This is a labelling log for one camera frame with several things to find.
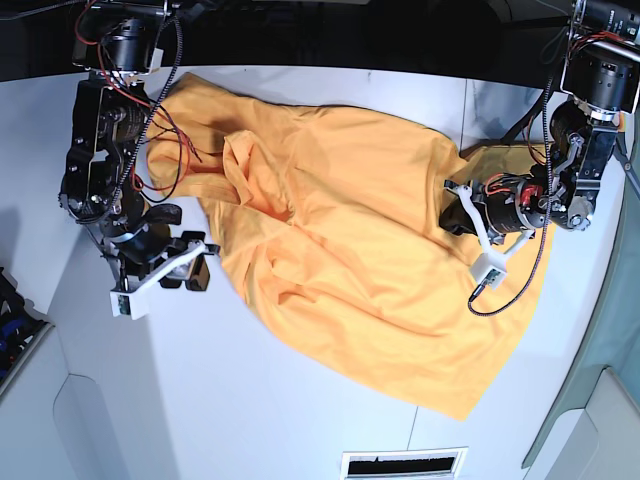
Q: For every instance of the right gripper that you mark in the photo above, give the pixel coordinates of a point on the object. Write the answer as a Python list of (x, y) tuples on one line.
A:
[(142, 241)]

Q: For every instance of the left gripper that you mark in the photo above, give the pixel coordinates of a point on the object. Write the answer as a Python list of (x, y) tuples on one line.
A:
[(504, 204)]

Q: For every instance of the yellow t-shirt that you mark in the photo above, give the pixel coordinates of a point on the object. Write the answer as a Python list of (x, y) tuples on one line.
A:
[(327, 220)]

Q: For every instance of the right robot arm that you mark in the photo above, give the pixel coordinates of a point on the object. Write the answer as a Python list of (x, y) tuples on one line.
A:
[(116, 42)]

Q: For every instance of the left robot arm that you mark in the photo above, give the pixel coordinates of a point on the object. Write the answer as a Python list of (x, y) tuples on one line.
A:
[(582, 107)]

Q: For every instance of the bin with blue items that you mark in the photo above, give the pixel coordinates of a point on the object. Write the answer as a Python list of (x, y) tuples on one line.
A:
[(19, 328)]

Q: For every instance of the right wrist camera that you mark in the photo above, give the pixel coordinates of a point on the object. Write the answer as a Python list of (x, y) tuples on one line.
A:
[(132, 304)]

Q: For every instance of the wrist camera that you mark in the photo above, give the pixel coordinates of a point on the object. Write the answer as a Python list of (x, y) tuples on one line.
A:
[(489, 269), (132, 304)]

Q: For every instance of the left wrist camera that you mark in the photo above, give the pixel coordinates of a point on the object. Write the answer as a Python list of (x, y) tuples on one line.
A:
[(489, 269)]

